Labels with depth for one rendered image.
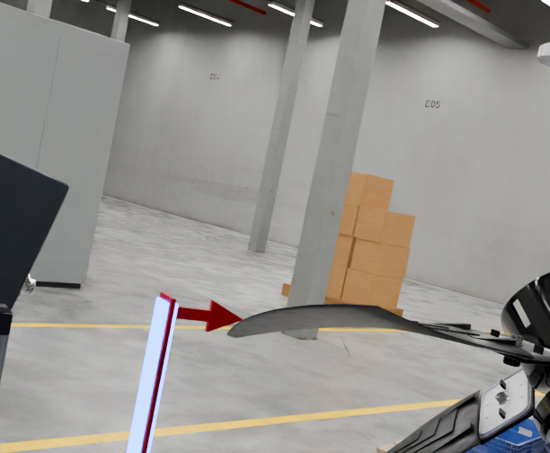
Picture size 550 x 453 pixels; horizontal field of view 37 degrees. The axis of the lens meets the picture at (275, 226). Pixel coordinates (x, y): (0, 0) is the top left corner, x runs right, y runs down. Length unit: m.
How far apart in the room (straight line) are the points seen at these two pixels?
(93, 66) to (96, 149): 0.73
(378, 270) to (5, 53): 4.50
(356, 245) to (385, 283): 0.53
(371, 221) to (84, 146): 3.37
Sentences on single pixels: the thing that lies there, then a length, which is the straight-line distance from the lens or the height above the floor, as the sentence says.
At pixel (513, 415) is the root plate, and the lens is 0.85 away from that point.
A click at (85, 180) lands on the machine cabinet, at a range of 7.37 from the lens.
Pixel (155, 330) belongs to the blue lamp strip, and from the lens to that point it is 0.59.
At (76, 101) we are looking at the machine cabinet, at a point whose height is 1.64.
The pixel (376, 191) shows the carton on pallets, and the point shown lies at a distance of 9.35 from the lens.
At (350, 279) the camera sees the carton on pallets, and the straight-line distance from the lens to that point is 9.15.
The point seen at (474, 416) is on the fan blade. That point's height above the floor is 1.09.
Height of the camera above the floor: 1.29
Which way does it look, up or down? 3 degrees down
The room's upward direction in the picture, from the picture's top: 11 degrees clockwise
